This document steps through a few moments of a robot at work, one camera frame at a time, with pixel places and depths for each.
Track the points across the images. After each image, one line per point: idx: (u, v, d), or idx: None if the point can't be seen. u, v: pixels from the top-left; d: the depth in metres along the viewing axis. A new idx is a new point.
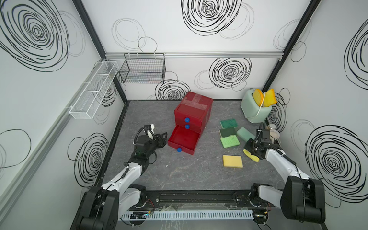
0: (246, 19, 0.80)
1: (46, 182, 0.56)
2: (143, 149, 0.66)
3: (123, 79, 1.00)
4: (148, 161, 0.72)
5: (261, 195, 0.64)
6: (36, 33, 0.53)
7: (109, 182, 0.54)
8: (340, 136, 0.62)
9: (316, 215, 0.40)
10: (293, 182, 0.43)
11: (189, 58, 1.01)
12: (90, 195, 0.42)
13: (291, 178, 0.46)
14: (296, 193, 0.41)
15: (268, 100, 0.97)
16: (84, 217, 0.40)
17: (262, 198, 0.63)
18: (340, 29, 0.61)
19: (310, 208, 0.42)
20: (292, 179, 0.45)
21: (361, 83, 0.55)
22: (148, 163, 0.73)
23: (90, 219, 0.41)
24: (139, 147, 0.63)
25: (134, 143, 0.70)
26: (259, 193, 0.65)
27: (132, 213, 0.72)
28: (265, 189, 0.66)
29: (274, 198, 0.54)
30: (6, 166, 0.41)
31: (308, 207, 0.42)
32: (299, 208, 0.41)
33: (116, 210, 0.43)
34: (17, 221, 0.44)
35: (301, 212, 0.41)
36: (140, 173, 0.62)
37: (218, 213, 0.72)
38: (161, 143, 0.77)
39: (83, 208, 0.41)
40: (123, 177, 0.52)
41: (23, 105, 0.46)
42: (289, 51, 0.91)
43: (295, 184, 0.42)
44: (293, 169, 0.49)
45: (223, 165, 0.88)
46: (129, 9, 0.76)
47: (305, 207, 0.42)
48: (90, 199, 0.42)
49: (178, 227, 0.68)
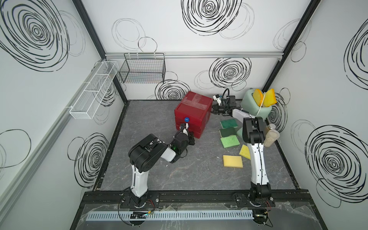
0: (246, 20, 0.80)
1: (46, 181, 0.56)
2: (179, 144, 0.76)
3: (123, 79, 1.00)
4: (178, 156, 0.78)
5: (257, 179, 0.67)
6: (35, 33, 0.53)
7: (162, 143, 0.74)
8: (340, 136, 0.62)
9: (261, 137, 0.69)
10: (246, 120, 0.70)
11: (189, 58, 1.01)
12: (150, 136, 0.58)
13: (246, 118, 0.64)
14: (250, 126, 0.69)
15: (269, 100, 0.96)
16: (139, 145, 0.55)
17: (259, 179, 0.67)
18: (340, 30, 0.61)
19: (257, 133, 0.70)
20: (246, 119, 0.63)
21: (361, 83, 0.55)
22: (177, 157, 0.76)
23: (140, 152, 0.53)
24: (177, 142, 0.74)
25: (174, 137, 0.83)
26: (256, 179, 0.68)
27: (132, 213, 0.72)
28: (253, 174, 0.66)
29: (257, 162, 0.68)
30: (6, 166, 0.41)
31: (255, 133, 0.70)
32: (252, 135, 0.69)
33: (155, 161, 0.54)
34: (17, 220, 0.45)
35: (252, 137, 0.69)
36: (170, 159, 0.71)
37: (218, 213, 0.72)
38: (192, 142, 0.87)
39: (142, 140, 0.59)
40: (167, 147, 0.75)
41: (23, 105, 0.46)
42: (289, 51, 0.91)
43: (248, 120, 0.70)
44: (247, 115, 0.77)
45: (223, 165, 0.88)
46: (129, 10, 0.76)
47: (254, 133, 0.70)
48: (148, 139, 0.57)
49: (178, 227, 0.68)
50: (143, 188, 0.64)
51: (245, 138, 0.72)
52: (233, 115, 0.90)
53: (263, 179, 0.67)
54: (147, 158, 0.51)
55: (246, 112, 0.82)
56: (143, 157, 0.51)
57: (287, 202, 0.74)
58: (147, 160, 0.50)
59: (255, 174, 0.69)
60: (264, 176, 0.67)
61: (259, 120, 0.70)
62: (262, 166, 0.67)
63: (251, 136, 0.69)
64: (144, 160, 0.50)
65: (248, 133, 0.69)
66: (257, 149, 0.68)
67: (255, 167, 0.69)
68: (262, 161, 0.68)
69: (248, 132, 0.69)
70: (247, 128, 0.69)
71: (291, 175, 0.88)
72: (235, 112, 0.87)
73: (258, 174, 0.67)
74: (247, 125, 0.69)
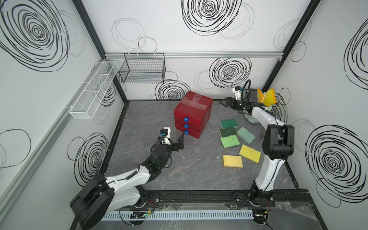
0: (246, 19, 0.80)
1: (46, 182, 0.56)
2: (156, 159, 0.61)
3: (123, 79, 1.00)
4: (159, 173, 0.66)
5: (259, 185, 0.65)
6: (35, 33, 0.53)
7: (111, 178, 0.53)
8: (340, 136, 0.62)
9: (288, 151, 0.53)
10: (271, 128, 0.54)
11: (189, 57, 1.02)
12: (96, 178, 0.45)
13: (270, 124, 0.58)
14: (275, 136, 0.52)
15: (269, 99, 0.96)
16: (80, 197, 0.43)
17: (261, 187, 0.64)
18: (340, 30, 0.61)
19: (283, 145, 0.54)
20: (271, 126, 0.57)
21: (361, 83, 0.55)
22: (158, 173, 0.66)
23: (81, 203, 0.43)
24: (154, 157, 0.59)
25: (151, 150, 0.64)
26: (259, 184, 0.66)
27: (132, 213, 0.72)
28: (259, 179, 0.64)
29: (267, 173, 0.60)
30: (6, 166, 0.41)
31: (280, 145, 0.53)
32: (275, 147, 0.53)
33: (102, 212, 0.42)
34: (17, 221, 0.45)
35: (276, 149, 0.53)
36: (145, 180, 0.59)
37: (218, 213, 0.72)
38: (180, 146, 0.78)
39: (85, 188, 0.44)
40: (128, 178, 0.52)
41: (23, 106, 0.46)
42: (289, 51, 0.91)
43: (274, 129, 0.53)
44: (272, 120, 0.60)
45: (223, 165, 0.88)
46: (129, 10, 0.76)
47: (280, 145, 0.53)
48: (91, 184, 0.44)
49: (178, 227, 0.68)
50: (133, 197, 0.61)
51: (263, 149, 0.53)
52: (253, 115, 0.73)
53: (268, 187, 0.62)
54: (88, 213, 0.40)
55: (270, 114, 0.64)
56: (86, 212, 0.41)
57: (287, 202, 0.74)
58: (90, 216, 0.40)
59: (262, 181, 0.64)
60: (270, 184, 0.61)
61: (289, 130, 0.53)
62: (272, 178, 0.59)
63: (275, 150, 0.53)
64: (85, 216, 0.40)
65: (271, 146, 0.53)
66: (275, 163, 0.55)
67: (264, 178, 0.63)
68: (275, 174, 0.58)
69: (271, 143, 0.53)
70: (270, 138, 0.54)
71: (291, 175, 0.88)
72: (256, 111, 0.70)
73: (266, 182, 0.62)
74: (270, 134, 0.54)
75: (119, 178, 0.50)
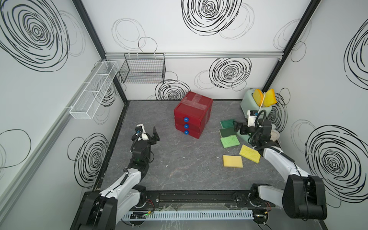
0: (246, 19, 0.80)
1: (46, 182, 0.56)
2: (141, 155, 0.63)
3: (123, 79, 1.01)
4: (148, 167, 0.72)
5: (261, 194, 0.64)
6: (36, 33, 0.53)
7: (107, 189, 0.47)
8: (340, 136, 0.62)
9: (318, 212, 0.41)
10: (295, 182, 0.43)
11: (189, 57, 1.02)
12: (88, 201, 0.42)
13: (293, 176, 0.45)
14: (300, 192, 0.41)
15: (269, 99, 0.96)
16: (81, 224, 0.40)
17: (262, 198, 0.63)
18: (340, 30, 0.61)
19: (311, 205, 0.42)
20: (293, 179, 0.45)
21: (361, 83, 0.55)
22: (147, 168, 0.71)
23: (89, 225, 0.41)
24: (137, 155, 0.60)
25: (132, 150, 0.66)
26: (260, 194, 0.64)
27: (132, 213, 0.72)
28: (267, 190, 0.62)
29: (275, 198, 0.54)
30: (6, 166, 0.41)
31: (310, 203, 0.43)
32: (302, 206, 0.41)
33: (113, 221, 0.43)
34: (17, 221, 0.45)
35: (304, 210, 0.40)
36: (139, 179, 0.62)
37: (218, 213, 0.72)
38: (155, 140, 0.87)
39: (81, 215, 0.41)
40: (122, 183, 0.52)
41: (23, 106, 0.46)
42: (289, 51, 0.91)
43: (298, 183, 0.42)
44: (292, 167, 0.49)
45: (223, 165, 0.88)
46: (129, 10, 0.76)
47: (307, 205, 0.42)
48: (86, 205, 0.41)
49: (178, 227, 0.68)
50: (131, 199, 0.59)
51: (286, 206, 0.45)
52: (266, 155, 0.60)
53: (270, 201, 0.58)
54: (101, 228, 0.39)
55: (289, 161, 0.53)
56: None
57: None
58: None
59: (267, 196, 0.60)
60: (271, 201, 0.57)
61: (316, 183, 0.42)
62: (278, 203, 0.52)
63: (302, 210, 0.40)
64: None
65: (296, 205, 0.41)
66: None
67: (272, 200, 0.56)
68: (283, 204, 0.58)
69: (297, 201, 0.41)
70: (294, 194, 0.42)
71: None
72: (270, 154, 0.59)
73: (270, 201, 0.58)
74: (294, 188, 0.42)
75: (113, 187, 0.49)
